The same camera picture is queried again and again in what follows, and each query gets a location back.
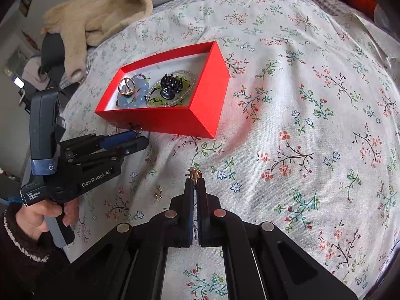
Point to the person's left hand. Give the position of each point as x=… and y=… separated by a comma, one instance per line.
x=34, y=217

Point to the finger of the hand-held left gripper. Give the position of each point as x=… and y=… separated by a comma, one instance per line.
x=120, y=138
x=134, y=145

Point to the small gold earring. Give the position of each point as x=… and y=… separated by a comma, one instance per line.
x=194, y=173
x=157, y=192

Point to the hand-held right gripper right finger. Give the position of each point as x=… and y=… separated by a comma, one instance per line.
x=203, y=215

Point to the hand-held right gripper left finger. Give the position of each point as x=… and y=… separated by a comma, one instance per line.
x=187, y=212

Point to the red cardboard box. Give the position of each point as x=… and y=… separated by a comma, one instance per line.
x=200, y=106

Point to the beige knitted sweater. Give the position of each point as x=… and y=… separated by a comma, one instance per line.
x=100, y=15

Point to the person's left forearm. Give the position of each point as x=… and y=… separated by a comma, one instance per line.
x=28, y=262

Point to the dark hair claw clip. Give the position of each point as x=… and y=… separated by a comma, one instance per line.
x=170, y=82

